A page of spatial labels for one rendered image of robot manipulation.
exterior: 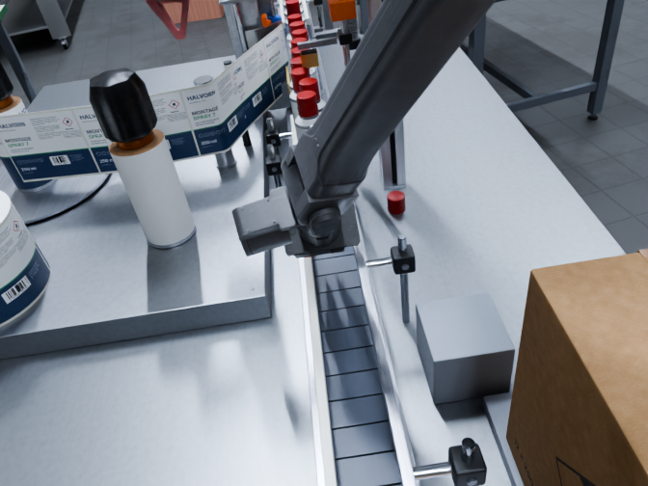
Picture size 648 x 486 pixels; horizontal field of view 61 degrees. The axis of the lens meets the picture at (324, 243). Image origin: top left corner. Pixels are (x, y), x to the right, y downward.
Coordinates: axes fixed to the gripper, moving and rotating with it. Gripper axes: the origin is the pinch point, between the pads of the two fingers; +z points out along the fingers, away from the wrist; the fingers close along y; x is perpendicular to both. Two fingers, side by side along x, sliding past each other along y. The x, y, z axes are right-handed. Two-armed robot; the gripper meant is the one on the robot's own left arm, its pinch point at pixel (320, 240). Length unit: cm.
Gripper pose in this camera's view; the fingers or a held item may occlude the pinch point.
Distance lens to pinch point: 83.3
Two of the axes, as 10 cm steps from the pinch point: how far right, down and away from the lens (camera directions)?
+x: 1.6, 9.7, -2.1
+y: -9.9, 1.6, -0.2
